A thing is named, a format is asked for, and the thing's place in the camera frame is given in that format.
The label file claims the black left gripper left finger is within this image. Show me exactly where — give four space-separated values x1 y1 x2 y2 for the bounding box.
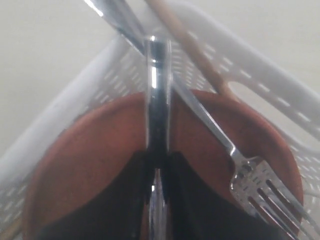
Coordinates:
37 151 148 240

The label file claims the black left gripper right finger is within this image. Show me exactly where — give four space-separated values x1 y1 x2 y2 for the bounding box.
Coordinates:
166 152 285 240

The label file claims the wooden chopstick back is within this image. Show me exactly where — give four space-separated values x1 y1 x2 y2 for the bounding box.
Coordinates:
146 0 240 102

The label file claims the silver table knife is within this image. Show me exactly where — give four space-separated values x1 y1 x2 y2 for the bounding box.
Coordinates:
83 0 176 240

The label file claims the silver fork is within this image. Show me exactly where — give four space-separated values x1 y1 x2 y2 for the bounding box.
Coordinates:
172 75 320 240

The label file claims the white perforated plastic basket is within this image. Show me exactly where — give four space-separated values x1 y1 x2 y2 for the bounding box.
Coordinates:
0 0 320 240

